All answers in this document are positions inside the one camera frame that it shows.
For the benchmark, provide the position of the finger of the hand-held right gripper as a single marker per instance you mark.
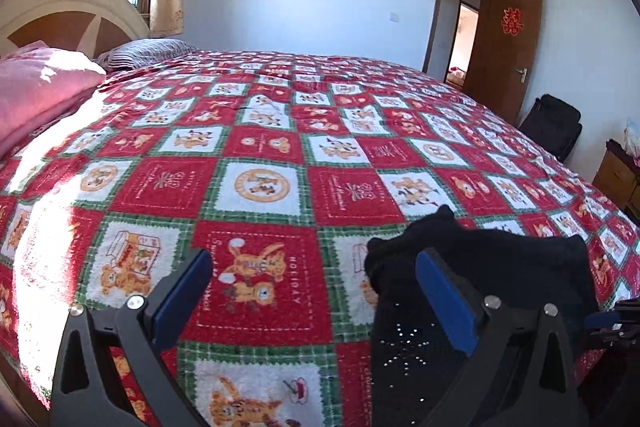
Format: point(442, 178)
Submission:
point(602, 322)

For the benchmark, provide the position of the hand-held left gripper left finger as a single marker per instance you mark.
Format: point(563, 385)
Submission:
point(182, 297)

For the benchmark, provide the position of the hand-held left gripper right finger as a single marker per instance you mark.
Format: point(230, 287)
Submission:
point(445, 307)

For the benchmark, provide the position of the black pants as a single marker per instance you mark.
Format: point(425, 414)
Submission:
point(525, 257)

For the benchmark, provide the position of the wooden nightstand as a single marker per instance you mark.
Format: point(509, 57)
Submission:
point(617, 177)

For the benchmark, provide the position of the pink item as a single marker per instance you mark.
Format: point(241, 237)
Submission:
point(632, 137)

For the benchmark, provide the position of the red printed bear blanket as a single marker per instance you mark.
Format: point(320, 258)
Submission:
point(300, 147)

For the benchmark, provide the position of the black bag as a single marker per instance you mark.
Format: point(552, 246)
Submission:
point(550, 127)

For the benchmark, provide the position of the brown wooden door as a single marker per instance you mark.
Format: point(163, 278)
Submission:
point(500, 72)

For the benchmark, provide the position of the striped pillow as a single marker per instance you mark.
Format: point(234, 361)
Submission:
point(145, 52)

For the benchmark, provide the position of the pink pillow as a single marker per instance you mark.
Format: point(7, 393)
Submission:
point(35, 92)

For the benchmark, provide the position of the red paper door decoration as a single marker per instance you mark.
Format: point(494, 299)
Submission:
point(510, 22)

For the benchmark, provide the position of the brown door frame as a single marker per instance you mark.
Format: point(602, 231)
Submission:
point(434, 17)

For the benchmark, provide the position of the white light switch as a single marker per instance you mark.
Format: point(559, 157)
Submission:
point(395, 17)

